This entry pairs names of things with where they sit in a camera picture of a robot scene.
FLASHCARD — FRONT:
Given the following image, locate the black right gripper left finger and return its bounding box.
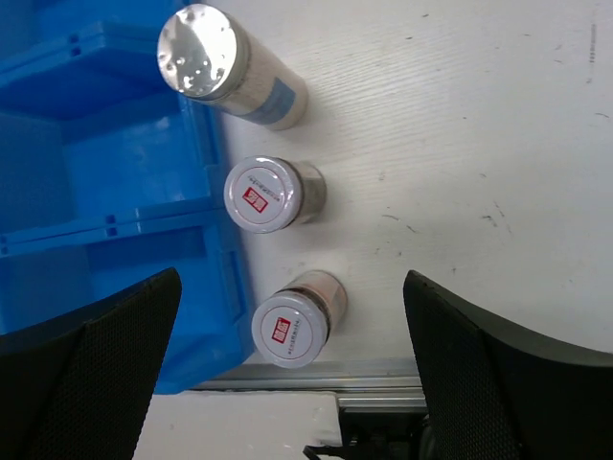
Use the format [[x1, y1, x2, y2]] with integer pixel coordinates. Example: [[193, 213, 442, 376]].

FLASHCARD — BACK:
[[1, 268, 182, 459]]

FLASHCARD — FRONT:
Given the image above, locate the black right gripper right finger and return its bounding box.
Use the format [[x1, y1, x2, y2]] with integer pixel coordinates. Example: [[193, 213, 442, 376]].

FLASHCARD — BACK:
[[403, 270, 612, 459]]

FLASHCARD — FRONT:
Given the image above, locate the blue plastic divided bin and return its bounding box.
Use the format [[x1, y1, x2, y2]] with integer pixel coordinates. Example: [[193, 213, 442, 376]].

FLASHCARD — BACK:
[[1, 1, 254, 394]]

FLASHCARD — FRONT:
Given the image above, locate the white-lid spice jar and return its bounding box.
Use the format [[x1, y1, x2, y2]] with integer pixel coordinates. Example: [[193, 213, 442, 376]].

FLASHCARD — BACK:
[[223, 155, 328, 234], [251, 270, 348, 369]]

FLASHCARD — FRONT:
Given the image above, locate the silver-lid shaker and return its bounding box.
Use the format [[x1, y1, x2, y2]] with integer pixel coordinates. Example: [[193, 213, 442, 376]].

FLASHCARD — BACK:
[[157, 4, 308, 130]]

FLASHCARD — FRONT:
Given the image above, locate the aluminium table edge rail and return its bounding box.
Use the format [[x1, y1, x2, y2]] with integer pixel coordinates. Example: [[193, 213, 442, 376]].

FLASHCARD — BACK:
[[194, 357, 427, 413]]

